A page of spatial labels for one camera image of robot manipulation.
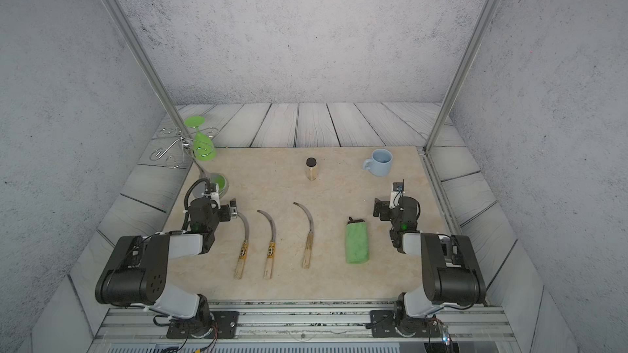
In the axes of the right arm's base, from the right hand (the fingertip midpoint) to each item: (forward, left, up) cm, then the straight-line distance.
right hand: (391, 197), depth 94 cm
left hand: (-1, +63, +1) cm, 63 cm away
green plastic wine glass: (+8, +67, +20) cm, 70 cm away
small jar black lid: (+15, +31, 0) cm, 34 cm away
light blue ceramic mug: (+19, +1, -2) cm, 19 cm away
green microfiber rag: (-16, +14, -4) cm, 21 cm away
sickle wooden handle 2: (-18, +44, -5) cm, 48 cm away
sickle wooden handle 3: (-15, +31, -6) cm, 35 cm away
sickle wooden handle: (-22, +54, -6) cm, 59 cm away
